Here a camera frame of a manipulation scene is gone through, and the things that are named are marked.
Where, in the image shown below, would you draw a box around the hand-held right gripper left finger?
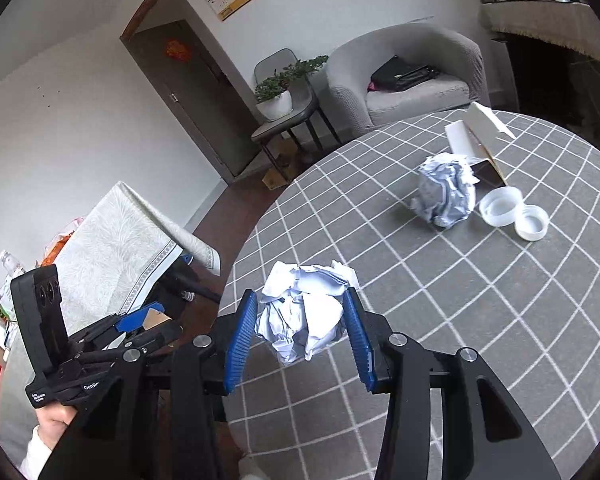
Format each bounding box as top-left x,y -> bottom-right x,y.
40,288 -> 259,480

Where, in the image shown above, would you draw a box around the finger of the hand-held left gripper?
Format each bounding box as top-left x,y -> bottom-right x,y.
69,303 -> 167,349
79,323 -> 184,356

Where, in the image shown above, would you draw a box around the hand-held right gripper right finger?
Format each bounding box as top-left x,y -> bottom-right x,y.
340,286 -> 564,480

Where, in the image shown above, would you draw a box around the white paper ball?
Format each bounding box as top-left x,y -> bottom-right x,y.
257,259 -> 361,365
410,152 -> 481,230

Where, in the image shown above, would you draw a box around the person's left forearm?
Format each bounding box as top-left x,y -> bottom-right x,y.
19,425 -> 55,480

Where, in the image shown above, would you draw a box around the person's left hand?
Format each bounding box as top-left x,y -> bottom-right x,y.
34,403 -> 80,434

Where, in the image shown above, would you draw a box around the clear plastic bottle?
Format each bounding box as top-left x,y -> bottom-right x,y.
0,250 -> 26,278

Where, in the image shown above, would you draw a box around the dark table leg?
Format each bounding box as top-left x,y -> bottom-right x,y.
172,271 -> 222,305

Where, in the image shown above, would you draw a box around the orange snack packets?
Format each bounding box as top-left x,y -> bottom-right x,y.
39,217 -> 83,267

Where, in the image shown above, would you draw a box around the pale leaf-patterned tablecloth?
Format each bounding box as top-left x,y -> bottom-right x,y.
27,180 -> 222,328

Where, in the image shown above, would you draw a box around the round table, grey checked cloth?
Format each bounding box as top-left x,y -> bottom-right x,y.
218,108 -> 600,467

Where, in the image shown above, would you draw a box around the white round lid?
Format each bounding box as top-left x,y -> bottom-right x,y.
513,203 -> 551,242

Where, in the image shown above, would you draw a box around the grey dining chair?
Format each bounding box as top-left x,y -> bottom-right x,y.
250,48 -> 342,167

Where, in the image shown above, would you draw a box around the grey door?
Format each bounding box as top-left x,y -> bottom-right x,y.
129,19 -> 261,179

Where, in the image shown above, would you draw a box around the white cardboard box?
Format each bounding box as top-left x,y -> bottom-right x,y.
443,101 -> 517,189

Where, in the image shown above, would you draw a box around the potted green plant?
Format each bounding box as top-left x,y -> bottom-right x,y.
253,54 -> 330,122

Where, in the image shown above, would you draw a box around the grey armchair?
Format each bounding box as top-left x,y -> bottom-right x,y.
325,23 -> 491,135

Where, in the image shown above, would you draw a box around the black bag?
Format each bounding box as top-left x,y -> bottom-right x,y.
369,54 -> 440,94

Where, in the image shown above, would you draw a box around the red door ornament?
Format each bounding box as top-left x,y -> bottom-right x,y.
165,37 -> 191,64

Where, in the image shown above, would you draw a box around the beige lace cloth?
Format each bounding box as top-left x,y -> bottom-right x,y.
481,0 -> 600,72

